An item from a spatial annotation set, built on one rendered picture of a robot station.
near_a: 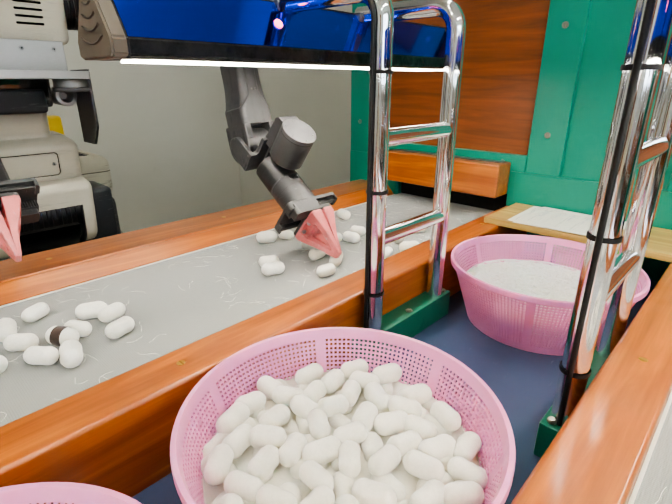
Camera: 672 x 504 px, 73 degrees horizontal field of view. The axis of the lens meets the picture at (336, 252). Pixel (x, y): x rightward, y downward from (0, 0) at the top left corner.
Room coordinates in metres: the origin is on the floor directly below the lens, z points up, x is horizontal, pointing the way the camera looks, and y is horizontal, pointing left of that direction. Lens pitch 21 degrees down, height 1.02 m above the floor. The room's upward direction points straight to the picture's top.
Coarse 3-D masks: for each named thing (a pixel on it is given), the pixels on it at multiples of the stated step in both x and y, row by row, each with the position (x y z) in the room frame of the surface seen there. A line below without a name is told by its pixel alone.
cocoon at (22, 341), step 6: (12, 336) 0.43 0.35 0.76; (18, 336) 0.43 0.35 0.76; (24, 336) 0.43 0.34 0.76; (30, 336) 0.43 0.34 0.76; (36, 336) 0.44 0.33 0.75; (6, 342) 0.42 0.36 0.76; (12, 342) 0.42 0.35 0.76; (18, 342) 0.42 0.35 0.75; (24, 342) 0.42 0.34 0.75; (30, 342) 0.43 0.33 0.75; (36, 342) 0.43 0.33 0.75; (6, 348) 0.42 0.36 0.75; (12, 348) 0.42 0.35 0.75; (18, 348) 0.42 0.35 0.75; (24, 348) 0.42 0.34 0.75
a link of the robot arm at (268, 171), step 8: (264, 160) 0.75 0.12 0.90; (272, 160) 0.75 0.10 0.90; (264, 168) 0.75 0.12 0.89; (272, 168) 0.74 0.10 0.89; (280, 168) 0.74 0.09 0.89; (264, 176) 0.74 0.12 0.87; (272, 176) 0.74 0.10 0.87; (280, 176) 0.73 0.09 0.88; (264, 184) 0.75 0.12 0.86; (272, 184) 0.73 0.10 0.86
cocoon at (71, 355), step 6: (66, 342) 0.41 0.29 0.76; (72, 342) 0.41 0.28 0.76; (78, 342) 0.42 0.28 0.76; (60, 348) 0.41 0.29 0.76; (66, 348) 0.40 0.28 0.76; (72, 348) 0.40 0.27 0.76; (78, 348) 0.41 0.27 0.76; (60, 354) 0.40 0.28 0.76; (66, 354) 0.39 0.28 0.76; (72, 354) 0.40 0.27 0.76; (78, 354) 0.40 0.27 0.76; (60, 360) 0.39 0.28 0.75; (66, 360) 0.39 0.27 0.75; (72, 360) 0.39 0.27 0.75; (78, 360) 0.40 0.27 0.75; (66, 366) 0.39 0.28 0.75; (72, 366) 0.39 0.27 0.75
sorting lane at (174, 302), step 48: (240, 240) 0.80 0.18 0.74; (288, 240) 0.80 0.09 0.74; (96, 288) 0.59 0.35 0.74; (144, 288) 0.59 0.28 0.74; (192, 288) 0.59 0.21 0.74; (240, 288) 0.59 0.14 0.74; (288, 288) 0.59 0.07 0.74; (96, 336) 0.46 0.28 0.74; (144, 336) 0.46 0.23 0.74; (192, 336) 0.46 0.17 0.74; (0, 384) 0.37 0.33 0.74; (48, 384) 0.37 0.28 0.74; (96, 384) 0.37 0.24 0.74
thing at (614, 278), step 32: (640, 0) 0.35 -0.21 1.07; (640, 32) 0.34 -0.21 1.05; (640, 64) 0.34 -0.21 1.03; (640, 96) 0.34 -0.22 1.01; (640, 128) 0.34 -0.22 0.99; (608, 160) 0.35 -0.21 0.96; (640, 160) 0.36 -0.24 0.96; (608, 192) 0.34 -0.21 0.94; (640, 192) 0.46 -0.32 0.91; (608, 224) 0.34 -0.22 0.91; (640, 224) 0.45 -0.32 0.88; (608, 256) 0.34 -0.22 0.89; (640, 256) 0.45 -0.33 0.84; (608, 288) 0.35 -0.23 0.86; (576, 320) 0.35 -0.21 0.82; (608, 320) 0.46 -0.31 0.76; (576, 352) 0.34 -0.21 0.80; (608, 352) 0.45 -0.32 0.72; (576, 384) 0.34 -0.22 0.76; (544, 416) 0.36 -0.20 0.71; (544, 448) 0.34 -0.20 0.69
